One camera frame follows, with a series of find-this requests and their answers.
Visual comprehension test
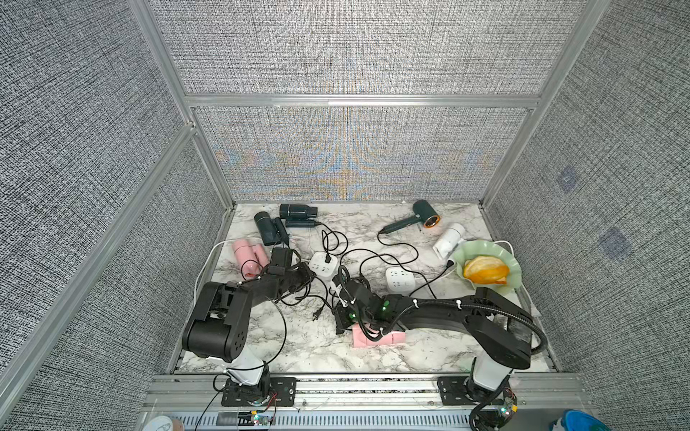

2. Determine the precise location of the black cable with plug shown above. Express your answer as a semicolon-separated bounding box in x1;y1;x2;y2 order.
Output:
274;274;332;323

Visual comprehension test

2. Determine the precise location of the black cable of green dryer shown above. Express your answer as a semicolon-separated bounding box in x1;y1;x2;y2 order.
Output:
344;231;438;300

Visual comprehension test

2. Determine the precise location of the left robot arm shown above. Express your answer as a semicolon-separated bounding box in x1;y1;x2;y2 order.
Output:
181;248;316;386

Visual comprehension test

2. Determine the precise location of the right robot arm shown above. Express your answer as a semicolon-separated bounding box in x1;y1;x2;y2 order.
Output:
333;286;548;391

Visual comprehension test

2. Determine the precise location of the pink folded hair dryer front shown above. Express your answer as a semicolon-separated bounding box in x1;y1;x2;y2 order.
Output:
352;326;406;348

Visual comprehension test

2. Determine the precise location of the left white power strip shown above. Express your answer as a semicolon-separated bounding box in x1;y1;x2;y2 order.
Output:
308;251;339;280

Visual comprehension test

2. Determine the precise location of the white power strip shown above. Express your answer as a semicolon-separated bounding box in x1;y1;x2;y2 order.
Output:
308;251;339;280
386;267;416;295

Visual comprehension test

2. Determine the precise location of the right white power strip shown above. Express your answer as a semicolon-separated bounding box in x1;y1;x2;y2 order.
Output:
386;267;416;295

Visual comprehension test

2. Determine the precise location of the pink hair dryer left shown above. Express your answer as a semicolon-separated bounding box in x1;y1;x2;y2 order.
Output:
232;239;269;278

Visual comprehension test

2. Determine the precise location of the dark green hair dryer left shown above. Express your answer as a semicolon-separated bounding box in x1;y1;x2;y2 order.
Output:
253;211;289;246

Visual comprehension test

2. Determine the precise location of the dark green hair dryer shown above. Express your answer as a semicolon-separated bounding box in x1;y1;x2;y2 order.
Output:
253;211;289;246
279;204;318;228

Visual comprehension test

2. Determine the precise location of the dark green hair dryer back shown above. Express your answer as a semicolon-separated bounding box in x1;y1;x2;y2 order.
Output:
279;204;318;228

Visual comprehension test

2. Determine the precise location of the white hair dryer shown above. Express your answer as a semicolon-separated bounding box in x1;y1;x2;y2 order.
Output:
432;223;466;261

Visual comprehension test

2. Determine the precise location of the green hair dryer orange nozzle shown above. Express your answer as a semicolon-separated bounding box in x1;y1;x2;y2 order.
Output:
379;199;441;235

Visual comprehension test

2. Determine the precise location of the bread roll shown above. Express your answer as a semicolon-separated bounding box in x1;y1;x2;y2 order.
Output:
463;256;510;285

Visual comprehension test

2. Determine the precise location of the light green scalloped plate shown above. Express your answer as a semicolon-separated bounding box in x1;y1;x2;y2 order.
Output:
450;240;523;296

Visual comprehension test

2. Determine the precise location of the white round object bottom left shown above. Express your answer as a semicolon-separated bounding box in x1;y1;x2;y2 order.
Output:
142;415;185;431

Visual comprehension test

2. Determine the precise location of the blue round object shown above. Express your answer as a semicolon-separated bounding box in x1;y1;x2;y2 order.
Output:
549;409;610;431

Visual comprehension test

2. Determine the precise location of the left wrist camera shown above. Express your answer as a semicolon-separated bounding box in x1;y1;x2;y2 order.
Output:
269;247;294;270

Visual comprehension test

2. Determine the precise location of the black cable of back dryer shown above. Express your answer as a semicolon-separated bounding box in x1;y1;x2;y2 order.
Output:
314;220;350;265

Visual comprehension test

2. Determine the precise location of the white power strip cable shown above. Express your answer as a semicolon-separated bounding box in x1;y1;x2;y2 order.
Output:
190;240;235;324

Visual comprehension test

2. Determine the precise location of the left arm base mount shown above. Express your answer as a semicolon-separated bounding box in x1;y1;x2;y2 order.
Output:
221;372;298;409

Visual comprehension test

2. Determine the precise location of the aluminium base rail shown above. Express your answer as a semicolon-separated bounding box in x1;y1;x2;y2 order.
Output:
134;371;589;431

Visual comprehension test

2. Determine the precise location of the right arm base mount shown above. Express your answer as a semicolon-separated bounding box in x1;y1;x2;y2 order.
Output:
437;374;518;430

